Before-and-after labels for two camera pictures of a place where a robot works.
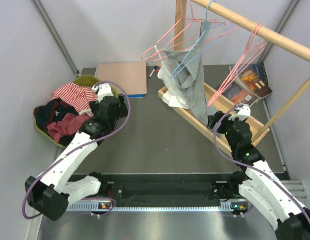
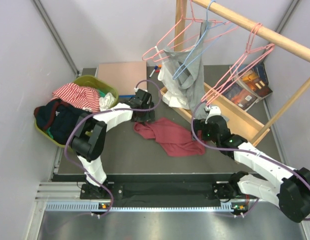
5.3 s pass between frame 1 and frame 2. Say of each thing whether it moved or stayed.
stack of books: stayed
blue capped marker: stayed
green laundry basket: stayed
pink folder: stayed
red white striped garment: stayed
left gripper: moved
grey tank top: stayed
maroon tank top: moved
